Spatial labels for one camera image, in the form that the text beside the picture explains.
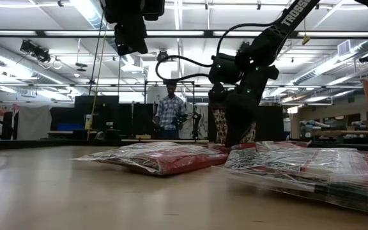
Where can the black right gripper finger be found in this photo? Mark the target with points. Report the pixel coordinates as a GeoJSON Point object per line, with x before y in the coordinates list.
{"type": "Point", "coordinates": [240, 121]}
{"type": "Point", "coordinates": [212, 111]}

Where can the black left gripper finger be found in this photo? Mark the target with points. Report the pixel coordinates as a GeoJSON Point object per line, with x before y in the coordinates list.
{"type": "Point", "coordinates": [131, 40]}

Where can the red popcorn bag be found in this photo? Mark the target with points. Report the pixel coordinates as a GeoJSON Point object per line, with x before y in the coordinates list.
{"type": "Point", "coordinates": [299, 172]}
{"type": "Point", "coordinates": [244, 146]}
{"type": "Point", "coordinates": [171, 159]}

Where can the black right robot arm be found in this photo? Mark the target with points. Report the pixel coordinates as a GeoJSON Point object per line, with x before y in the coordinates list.
{"type": "Point", "coordinates": [267, 44]}

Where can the leaf pattern panel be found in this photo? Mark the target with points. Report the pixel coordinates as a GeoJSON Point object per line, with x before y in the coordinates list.
{"type": "Point", "coordinates": [203, 121]}

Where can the brown patterned cloth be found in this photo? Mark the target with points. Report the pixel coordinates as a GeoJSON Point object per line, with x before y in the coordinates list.
{"type": "Point", "coordinates": [220, 124]}

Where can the black panel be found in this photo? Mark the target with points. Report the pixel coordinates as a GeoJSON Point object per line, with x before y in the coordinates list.
{"type": "Point", "coordinates": [268, 123]}

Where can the round black ceiling fixture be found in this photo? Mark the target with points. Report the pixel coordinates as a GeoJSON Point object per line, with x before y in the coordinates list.
{"type": "Point", "coordinates": [162, 56]}

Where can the person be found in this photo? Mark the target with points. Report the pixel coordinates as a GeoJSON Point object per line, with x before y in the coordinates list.
{"type": "Point", "coordinates": [169, 111]}

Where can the white board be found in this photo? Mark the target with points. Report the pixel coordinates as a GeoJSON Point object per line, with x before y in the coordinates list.
{"type": "Point", "coordinates": [153, 96]}

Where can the yellow hanging tag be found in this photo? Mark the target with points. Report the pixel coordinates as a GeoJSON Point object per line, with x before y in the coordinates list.
{"type": "Point", "coordinates": [305, 40]}

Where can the yellow bottle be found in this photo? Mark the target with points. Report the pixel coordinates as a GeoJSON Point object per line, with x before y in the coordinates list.
{"type": "Point", "coordinates": [88, 122]}

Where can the blue box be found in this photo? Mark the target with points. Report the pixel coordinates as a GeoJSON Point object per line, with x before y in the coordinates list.
{"type": "Point", "coordinates": [69, 126]}

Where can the wooden table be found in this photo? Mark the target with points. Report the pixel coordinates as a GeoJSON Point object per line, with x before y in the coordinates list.
{"type": "Point", "coordinates": [347, 132]}

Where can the white sheet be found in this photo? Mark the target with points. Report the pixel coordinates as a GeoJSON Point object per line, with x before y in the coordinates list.
{"type": "Point", "coordinates": [34, 123]}

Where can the black ceiling speaker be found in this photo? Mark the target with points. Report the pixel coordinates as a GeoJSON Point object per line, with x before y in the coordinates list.
{"type": "Point", "coordinates": [366, 58]}

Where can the black overhead camera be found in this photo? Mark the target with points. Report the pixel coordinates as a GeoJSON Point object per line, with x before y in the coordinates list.
{"type": "Point", "coordinates": [244, 46]}

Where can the black overhead frame bar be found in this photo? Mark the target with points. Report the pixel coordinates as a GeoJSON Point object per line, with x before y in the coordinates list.
{"type": "Point", "coordinates": [177, 33]}

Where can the black metal stand frame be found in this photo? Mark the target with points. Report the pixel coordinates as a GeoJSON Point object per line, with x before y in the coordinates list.
{"type": "Point", "coordinates": [153, 82]}

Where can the black ceiling camera cluster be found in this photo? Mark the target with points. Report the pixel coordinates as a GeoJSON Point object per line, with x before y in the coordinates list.
{"type": "Point", "coordinates": [35, 51]}

